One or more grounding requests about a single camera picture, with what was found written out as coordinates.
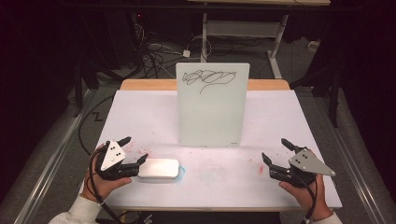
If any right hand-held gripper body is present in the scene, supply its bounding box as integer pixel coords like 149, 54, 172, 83
269, 146, 337, 189

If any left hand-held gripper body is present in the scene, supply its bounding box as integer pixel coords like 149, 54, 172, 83
94, 140, 140, 181

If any white board eraser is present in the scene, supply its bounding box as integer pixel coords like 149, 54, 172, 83
137, 158, 181, 180

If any white whiteboard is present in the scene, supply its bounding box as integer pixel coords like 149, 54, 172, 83
176, 63, 250, 148

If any person's left hand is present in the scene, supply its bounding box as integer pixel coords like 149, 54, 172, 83
81, 143, 134, 203

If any person's right hand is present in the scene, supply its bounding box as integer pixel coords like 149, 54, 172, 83
278, 174, 334, 222

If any wooden table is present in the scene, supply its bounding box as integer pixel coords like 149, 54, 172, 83
92, 78, 307, 213

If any black stand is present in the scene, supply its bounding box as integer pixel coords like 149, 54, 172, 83
290, 62, 342, 129
73, 55, 105, 119

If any small white box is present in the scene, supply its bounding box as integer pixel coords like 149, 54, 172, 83
307, 39, 321, 52

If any white-framed desk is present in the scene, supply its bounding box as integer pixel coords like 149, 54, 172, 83
186, 0, 332, 79

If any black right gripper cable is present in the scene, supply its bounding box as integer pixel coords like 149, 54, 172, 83
292, 172, 319, 224

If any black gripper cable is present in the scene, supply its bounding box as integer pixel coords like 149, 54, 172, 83
292, 172, 319, 224
88, 152, 125, 224

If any long black floor cable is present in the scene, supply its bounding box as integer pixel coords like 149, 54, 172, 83
77, 94, 117, 157

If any metal floor rail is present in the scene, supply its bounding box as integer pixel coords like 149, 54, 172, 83
313, 92, 390, 224
13, 89, 96, 224

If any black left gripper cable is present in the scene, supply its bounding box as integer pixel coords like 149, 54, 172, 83
88, 152, 125, 224

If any bundle of black cables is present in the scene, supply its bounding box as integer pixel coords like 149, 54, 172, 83
130, 12, 188, 80

